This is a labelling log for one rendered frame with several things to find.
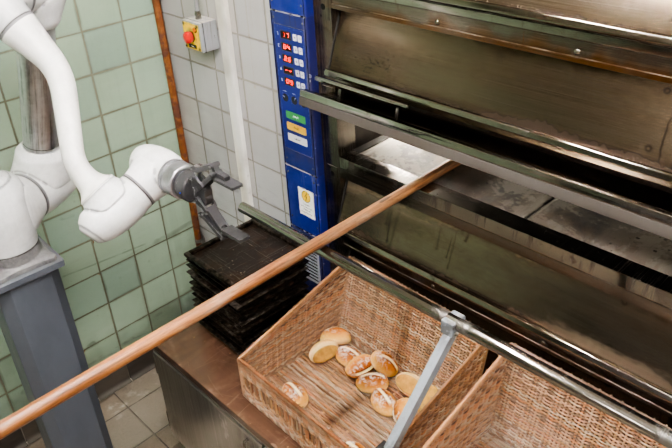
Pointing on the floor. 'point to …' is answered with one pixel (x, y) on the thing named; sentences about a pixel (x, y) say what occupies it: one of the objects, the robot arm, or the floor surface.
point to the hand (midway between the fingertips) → (238, 212)
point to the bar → (451, 324)
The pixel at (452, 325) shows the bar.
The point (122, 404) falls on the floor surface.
